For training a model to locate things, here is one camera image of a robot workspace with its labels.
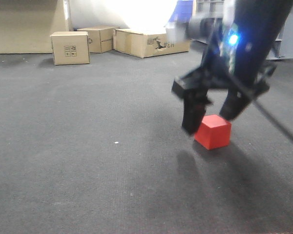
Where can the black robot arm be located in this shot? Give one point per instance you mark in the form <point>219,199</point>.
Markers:
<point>238,41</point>

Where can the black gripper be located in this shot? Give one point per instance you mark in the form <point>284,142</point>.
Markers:
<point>193,89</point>

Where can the red magnetic cube block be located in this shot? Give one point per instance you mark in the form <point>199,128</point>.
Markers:
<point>214,132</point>

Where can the large cardboard box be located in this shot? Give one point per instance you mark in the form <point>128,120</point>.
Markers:
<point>26,25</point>

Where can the middle cardboard box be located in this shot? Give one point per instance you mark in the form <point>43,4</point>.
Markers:
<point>100,38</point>

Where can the wide cardboard box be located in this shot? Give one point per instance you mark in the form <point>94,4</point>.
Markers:
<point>144,44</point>

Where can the small cardboard box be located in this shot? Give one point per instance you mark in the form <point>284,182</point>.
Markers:
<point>70,47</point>

